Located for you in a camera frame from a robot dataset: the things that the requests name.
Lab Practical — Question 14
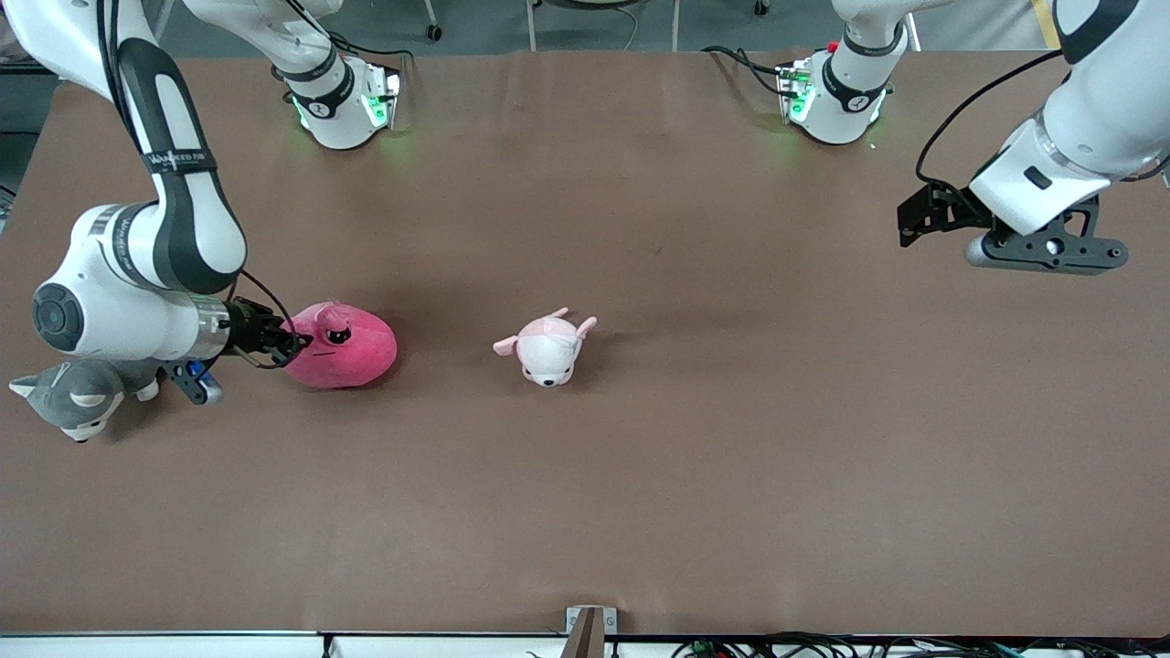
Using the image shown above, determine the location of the round pink plush toy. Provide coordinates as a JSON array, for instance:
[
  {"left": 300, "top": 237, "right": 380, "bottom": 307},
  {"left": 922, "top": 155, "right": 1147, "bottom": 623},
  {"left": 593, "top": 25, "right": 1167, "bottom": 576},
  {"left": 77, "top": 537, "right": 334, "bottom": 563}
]
[{"left": 282, "top": 301, "right": 399, "bottom": 390}]

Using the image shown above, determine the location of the grey husky plush toy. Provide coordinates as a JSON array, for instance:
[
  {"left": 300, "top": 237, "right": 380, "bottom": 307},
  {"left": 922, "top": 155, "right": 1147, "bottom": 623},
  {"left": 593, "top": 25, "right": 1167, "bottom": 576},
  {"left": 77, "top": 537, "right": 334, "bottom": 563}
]
[{"left": 9, "top": 358, "right": 162, "bottom": 444}]

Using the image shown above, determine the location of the white pink plush dog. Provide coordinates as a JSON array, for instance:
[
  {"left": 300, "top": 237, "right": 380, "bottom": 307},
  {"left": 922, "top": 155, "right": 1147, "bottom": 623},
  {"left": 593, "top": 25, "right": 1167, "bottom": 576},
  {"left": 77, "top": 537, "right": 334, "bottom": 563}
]
[{"left": 493, "top": 308, "right": 598, "bottom": 387}]

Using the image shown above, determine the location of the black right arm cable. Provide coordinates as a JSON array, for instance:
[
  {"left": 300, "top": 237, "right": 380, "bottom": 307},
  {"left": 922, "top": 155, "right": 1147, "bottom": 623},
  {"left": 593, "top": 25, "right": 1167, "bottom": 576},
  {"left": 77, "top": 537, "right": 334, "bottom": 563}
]
[{"left": 96, "top": 0, "right": 307, "bottom": 370}]

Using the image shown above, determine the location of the black left base cable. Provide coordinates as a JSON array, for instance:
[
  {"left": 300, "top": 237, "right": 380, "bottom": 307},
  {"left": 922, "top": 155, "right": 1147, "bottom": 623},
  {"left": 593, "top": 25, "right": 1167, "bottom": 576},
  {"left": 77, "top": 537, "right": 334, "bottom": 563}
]
[{"left": 701, "top": 45, "right": 790, "bottom": 98}]

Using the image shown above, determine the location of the black base cable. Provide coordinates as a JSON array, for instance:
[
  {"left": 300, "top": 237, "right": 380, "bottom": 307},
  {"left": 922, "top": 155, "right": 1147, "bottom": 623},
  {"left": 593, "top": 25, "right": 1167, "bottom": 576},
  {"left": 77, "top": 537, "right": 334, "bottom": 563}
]
[
  {"left": 292, "top": 0, "right": 410, "bottom": 72},
  {"left": 701, "top": 45, "right": 790, "bottom": 98}
]

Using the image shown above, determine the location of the black right base cable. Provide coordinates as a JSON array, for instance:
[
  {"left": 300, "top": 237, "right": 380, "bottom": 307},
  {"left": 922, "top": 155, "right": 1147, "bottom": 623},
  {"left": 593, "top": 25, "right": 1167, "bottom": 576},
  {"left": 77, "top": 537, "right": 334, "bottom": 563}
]
[{"left": 292, "top": 0, "right": 410, "bottom": 72}]

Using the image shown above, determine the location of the metal table edge bracket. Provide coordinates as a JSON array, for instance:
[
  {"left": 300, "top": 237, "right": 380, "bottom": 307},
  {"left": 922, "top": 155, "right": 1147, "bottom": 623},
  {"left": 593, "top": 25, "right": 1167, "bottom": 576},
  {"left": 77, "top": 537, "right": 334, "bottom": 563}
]
[{"left": 565, "top": 606, "right": 618, "bottom": 658}]

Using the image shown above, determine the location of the black cable bundle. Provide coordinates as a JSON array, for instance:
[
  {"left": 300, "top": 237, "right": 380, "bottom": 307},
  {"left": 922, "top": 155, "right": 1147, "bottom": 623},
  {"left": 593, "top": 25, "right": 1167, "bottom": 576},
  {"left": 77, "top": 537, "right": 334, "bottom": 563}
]
[{"left": 672, "top": 632, "right": 1170, "bottom": 658}]

